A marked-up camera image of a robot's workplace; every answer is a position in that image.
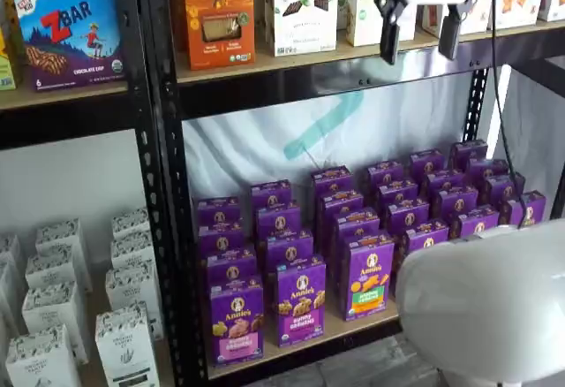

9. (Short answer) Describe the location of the purple Annie's box yellow label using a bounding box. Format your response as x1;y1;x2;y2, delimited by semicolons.
391;219;451;295

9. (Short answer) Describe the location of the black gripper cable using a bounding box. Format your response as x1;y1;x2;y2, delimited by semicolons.
487;0;531;230

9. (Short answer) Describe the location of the purple Annie's box green label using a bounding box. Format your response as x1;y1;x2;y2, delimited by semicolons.
339;232;396;323

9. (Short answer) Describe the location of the orange cracker box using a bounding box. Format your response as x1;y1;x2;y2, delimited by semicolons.
181;0;257;72

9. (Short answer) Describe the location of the Simple Mills dark chocolate box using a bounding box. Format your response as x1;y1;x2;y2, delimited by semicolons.
272;0;340;58

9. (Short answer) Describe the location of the purple Annie's box violet label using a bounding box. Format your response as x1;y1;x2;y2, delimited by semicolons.
275;254;328;348

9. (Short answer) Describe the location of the purple Annie's box brown label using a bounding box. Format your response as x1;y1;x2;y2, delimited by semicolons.
448;205;501;240

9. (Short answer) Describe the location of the purple Annie's box pink label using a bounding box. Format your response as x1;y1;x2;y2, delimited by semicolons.
209;275;266;367

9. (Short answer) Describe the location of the green Bobo's snack box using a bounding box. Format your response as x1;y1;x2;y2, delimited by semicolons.
0;28;18;93

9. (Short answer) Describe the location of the black metal shelving rack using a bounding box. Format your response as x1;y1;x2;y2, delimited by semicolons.
132;0;565;387
0;0;177;387

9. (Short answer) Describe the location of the blue Z Bar box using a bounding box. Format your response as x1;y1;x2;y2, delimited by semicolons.
12;0;126;93

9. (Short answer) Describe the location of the cheddar pretzel crackers box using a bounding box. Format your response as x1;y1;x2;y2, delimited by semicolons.
421;0;494;38

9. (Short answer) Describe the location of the white leaf print box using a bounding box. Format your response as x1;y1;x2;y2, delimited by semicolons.
21;279;89;365
104;259;163;339
109;230;156;273
34;217;93;255
25;247;94;294
4;323;72;387
94;301;161;387
109;207;152;240

